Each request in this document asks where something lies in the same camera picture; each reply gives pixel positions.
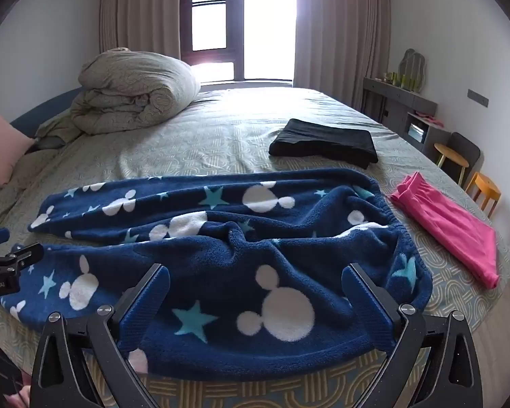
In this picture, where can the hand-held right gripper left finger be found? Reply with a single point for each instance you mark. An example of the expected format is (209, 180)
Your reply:
(142, 306)

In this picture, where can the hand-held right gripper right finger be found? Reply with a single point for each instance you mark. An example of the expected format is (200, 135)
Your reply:
(365, 306)

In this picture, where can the navy star print fleece pants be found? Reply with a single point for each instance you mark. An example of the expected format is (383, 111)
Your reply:
(238, 229)

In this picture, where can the pink folded pants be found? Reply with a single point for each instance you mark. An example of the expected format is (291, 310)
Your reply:
(446, 225)

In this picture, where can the black folded pants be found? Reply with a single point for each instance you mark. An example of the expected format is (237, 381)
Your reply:
(323, 142)

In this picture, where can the pink pillow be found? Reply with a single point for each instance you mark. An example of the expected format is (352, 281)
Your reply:
(2, 151)

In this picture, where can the blue headboard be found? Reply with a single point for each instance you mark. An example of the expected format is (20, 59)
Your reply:
(46, 108)

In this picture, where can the yellow stool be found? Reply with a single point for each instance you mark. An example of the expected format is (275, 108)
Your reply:
(486, 185)

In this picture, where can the round wooden stool green legs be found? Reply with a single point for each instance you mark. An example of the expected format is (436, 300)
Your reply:
(450, 153)

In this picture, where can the dark chair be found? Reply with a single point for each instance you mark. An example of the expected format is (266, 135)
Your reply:
(467, 146)

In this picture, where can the pink item on desk shelf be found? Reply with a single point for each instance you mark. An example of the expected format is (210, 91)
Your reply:
(427, 118)

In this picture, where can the folded beige patterned duvet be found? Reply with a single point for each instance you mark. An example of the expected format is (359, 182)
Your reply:
(131, 89)

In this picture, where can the bed with patterned sheet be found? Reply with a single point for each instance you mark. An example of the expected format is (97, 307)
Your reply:
(238, 127)

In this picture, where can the grey console desk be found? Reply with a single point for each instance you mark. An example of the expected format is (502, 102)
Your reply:
(408, 102)

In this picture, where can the wavy edged mirror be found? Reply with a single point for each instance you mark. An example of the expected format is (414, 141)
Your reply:
(411, 68)

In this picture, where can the dark wall switch plate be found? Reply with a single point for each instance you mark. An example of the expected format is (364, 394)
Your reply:
(478, 97)

